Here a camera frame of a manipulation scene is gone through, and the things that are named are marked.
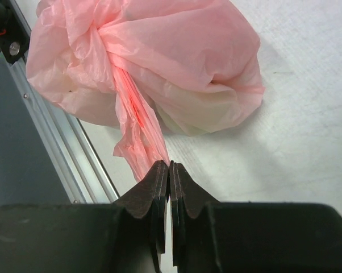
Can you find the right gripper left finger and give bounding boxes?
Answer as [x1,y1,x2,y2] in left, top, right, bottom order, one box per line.
[0,161,169,272]

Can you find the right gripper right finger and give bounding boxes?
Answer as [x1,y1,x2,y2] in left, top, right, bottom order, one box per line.
[169,162,342,272]

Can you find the pink plastic bag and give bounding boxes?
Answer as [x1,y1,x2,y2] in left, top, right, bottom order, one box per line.
[26,1,265,180]

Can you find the aluminium front rail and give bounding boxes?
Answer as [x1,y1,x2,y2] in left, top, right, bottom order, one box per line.
[10,57,119,204]

